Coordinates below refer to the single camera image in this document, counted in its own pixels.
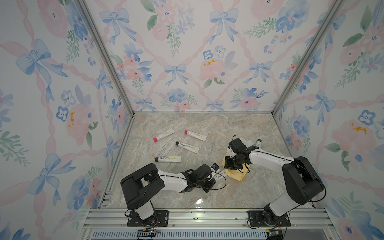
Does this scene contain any aluminium frame post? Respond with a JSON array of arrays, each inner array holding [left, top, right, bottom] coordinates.
[[272, 0, 345, 118], [74, 0, 135, 118]]

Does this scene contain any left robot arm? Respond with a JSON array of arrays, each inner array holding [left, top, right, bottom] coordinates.
[[120, 164, 220, 225]]

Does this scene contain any yellow cleaning cloth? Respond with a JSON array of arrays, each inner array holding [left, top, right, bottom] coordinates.
[[222, 153, 246, 182]]

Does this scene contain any left aluminium frame post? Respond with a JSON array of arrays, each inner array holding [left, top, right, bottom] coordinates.
[[74, 0, 135, 118]]

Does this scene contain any right aluminium frame post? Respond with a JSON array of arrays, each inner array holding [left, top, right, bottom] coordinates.
[[272, 0, 345, 118]]

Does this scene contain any pink cap toothpaste tube left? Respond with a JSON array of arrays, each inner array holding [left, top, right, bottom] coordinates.
[[153, 128, 175, 143]]

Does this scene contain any black cap toothpaste tube centre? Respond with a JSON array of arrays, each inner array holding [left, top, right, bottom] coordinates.
[[176, 142, 200, 154]]

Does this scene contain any toothpaste tube near left arm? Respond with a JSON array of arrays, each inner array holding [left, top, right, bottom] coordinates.
[[155, 156, 182, 163]]

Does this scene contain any dark green cap toothpaste tube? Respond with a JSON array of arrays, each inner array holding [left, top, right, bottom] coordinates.
[[214, 171, 227, 183]]

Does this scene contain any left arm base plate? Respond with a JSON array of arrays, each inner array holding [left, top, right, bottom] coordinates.
[[127, 210, 170, 227]]

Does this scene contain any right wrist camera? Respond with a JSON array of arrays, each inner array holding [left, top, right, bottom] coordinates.
[[229, 138, 247, 155]]

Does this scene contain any pink cap toothpaste tube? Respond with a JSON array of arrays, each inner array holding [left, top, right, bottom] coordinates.
[[185, 130, 207, 142], [153, 128, 175, 143]]

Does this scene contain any teal cap toothpaste tube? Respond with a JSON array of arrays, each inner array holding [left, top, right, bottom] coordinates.
[[240, 137, 255, 148]]

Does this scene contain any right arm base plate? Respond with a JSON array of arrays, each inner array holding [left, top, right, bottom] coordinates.
[[247, 210, 291, 228]]

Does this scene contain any pink cap toothpaste tube centre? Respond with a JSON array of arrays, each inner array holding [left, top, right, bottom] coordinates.
[[185, 130, 207, 142]]

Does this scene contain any aluminium front rail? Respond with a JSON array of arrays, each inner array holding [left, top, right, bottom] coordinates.
[[78, 209, 340, 240]]

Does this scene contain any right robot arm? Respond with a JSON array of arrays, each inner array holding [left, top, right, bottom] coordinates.
[[225, 144, 326, 226]]

